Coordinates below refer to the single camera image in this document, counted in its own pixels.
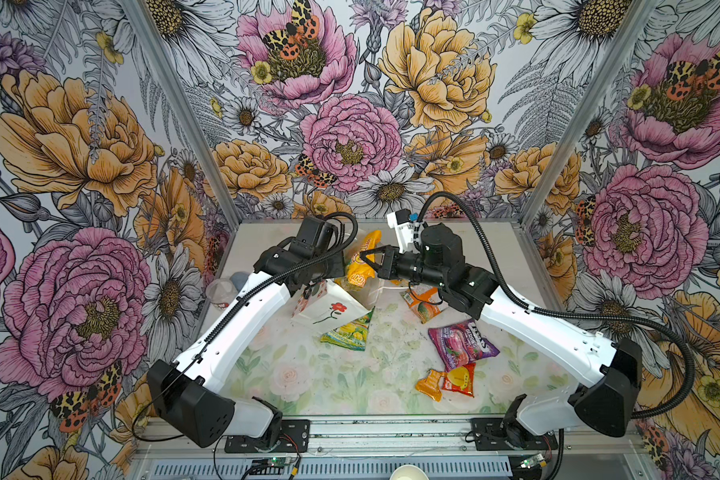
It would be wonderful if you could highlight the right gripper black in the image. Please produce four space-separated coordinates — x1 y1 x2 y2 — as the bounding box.
359 245 448 288

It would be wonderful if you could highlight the yellow Lot 100 gummy bag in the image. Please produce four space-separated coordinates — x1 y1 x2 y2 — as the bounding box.
344 230 382 290

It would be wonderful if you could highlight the white paper bag red flower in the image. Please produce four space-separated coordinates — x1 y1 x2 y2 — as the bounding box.
292 278 384 334

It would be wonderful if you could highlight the orange mango snack bag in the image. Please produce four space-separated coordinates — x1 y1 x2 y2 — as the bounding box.
400 285 448 324

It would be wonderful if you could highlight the green Fox's candy bag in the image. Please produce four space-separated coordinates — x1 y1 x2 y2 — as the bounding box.
320 309 375 351

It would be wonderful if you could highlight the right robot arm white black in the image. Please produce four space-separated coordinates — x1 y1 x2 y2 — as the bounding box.
360 223 642 438

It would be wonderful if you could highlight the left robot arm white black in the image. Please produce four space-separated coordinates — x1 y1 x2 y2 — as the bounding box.
147 239 352 450

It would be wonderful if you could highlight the purple Fox's candy bag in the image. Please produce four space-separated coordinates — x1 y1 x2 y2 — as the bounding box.
428 319 500 372

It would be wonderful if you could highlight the clear plastic cup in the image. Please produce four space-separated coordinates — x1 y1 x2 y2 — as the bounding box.
205 278 238 310

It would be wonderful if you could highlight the red orange snack packet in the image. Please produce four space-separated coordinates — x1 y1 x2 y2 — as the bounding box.
415 364 475 402

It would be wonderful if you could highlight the white paper cup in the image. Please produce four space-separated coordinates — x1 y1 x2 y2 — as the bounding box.
389 464 429 480

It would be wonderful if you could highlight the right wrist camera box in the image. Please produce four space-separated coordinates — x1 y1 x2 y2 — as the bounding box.
386 209 424 253

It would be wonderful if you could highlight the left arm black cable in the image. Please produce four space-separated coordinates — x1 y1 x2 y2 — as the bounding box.
131 211 360 442

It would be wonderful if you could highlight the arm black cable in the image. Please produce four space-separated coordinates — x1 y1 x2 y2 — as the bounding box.
418 191 696 420
131 211 360 442

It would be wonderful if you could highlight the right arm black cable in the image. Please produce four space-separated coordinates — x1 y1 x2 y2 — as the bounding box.
418 191 696 420

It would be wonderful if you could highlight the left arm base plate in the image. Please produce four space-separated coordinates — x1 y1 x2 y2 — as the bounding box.
224 418 311 454

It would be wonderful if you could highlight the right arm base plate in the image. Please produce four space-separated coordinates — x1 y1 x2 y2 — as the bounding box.
465 417 558 452

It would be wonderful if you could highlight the right metal corner post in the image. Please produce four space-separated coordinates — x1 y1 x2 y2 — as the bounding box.
518 1 655 230

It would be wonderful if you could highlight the aluminium front rail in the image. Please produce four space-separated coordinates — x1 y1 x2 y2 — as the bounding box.
126 415 661 479

